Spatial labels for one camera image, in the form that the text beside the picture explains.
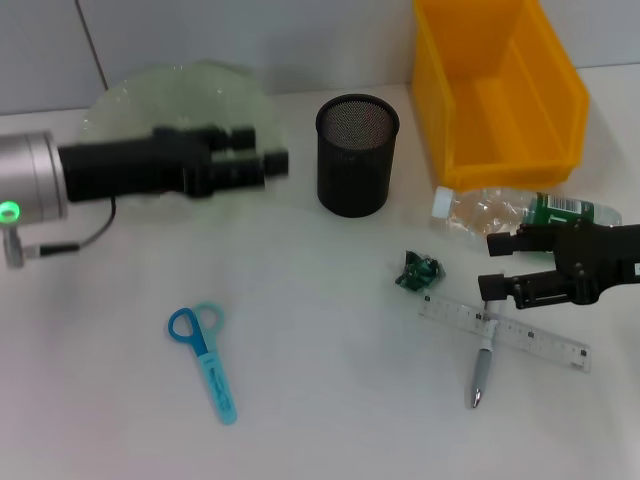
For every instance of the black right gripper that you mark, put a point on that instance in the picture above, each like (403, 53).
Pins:
(600, 260)

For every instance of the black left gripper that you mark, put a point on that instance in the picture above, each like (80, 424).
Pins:
(130, 167)

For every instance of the clear bottle with green label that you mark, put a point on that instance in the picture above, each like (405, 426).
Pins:
(480, 212)

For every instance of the green plastic wrapper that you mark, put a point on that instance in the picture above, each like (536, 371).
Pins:
(417, 272)

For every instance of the transparent plastic ruler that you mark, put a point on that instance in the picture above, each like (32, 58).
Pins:
(450, 312)

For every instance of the green glass fruit plate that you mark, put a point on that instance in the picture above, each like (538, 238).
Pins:
(160, 92)

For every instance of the grey ballpoint pen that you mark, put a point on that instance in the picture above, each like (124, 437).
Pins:
(482, 365)

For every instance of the black mesh pen holder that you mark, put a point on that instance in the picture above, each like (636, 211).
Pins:
(356, 165)

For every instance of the blue scissors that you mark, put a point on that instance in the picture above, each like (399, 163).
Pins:
(210, 360)

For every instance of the yellow plastic bin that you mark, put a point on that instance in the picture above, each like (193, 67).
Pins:
(500, 90)

